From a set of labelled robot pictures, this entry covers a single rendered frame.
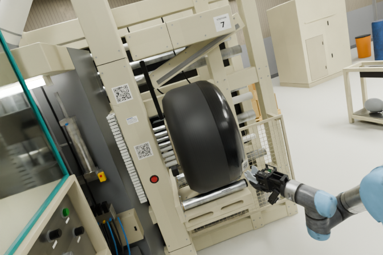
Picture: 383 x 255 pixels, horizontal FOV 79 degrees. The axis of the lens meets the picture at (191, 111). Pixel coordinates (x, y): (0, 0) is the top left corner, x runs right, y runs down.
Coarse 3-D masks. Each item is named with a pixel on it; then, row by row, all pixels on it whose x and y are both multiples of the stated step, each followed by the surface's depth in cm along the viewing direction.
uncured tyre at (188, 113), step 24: (168, 96) 110; (192, 96) 105; (216, 96) 104; (168, 120) 103; (192, 120) 98; (216, 120) 98; (192, 144) 96; (216, 144) 97; (240, 144) 101; (192, 168) 98; (216, 168) 100; (240, 168) 105
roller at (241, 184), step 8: (232, 184) 117; (240, 184) 117; (208, 192) 116; (216, 192) 116; (224, 192) 116; (232, 192) 117; (184, 200) 116; (192, 200) 115; (200, 200) 114; (208, 200) 115; (184, 208) 114
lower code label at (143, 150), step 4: (140, 144) 111; (144, 144) 112; (148, 144) 112; (136, 148) 111; (140, 148) 112; (144, 148) 112; (148, 148) 112; (136, 152) 112; (140, 152) 112; (144, 152) 112; (148, 152) 113; (152, 152) 113; (140, 156) 112; (144, 156) 113; (148, 156) 113
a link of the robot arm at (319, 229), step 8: (336, 208) 82; (336, 216) 80; (312, 224) 79; (320, 224) 78; (328, 224) 79; (336, 224) 80; (312, 232) 81; (320, 232) 79; (328, 232) 80; (320, 240) 81
